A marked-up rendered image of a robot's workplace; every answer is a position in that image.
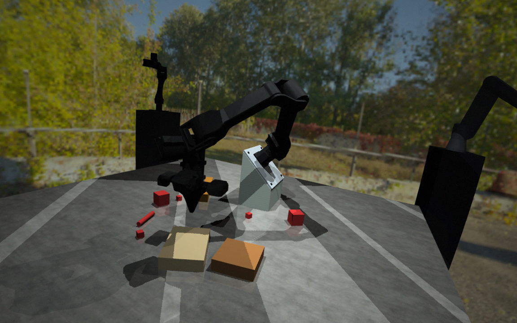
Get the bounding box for red cylinder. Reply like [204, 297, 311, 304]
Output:
[137, 211, 155, 226]

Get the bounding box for orange rectangular block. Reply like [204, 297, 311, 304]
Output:
[199, 177, 213, 202]

